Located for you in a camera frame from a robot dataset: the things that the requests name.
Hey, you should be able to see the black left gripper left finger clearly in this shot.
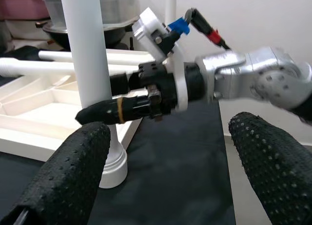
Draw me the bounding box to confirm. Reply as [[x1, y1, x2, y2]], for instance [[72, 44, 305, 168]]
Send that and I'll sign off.
[[0, 123, 111, 225]]

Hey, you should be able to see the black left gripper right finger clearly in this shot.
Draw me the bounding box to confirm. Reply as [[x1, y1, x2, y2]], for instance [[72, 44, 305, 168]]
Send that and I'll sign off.
[[228, 112, 312, 225]]

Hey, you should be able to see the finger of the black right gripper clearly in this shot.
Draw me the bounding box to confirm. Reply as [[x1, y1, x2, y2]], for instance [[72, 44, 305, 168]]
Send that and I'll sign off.
[[109, 73, 131, 96], [75, 95, 151, 124]]

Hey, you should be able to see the white plastic table top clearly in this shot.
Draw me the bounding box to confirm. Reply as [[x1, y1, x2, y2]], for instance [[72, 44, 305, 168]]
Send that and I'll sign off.
[[0, 49, 158, 189]]

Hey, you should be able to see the black pan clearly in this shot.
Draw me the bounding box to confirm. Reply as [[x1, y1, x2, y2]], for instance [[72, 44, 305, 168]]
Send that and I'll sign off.
[[35, 16, 137, 51]]

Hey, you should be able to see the clear plastic storage box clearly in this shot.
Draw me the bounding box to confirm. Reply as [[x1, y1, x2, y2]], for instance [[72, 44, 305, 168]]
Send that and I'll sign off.
[[39, 0, 137, 27]]

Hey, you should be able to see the black tablecloth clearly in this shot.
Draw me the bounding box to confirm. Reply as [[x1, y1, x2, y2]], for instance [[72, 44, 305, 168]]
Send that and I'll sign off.
[[0, 45, 236, 225]]

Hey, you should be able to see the pink plastic container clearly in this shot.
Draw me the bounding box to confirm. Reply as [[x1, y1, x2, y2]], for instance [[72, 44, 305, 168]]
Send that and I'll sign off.
[[0, 0, 51, 20]]

